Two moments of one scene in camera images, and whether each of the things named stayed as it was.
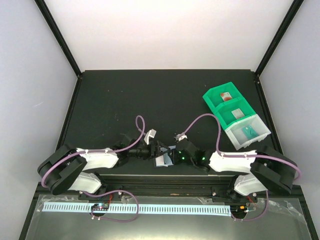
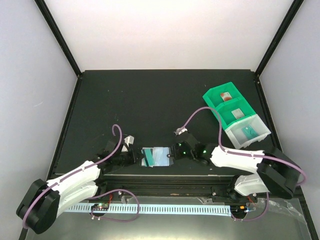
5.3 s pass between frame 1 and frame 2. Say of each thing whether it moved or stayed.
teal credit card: moved
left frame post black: stayed
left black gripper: moved
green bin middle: stayed
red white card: stayed
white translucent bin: stayed
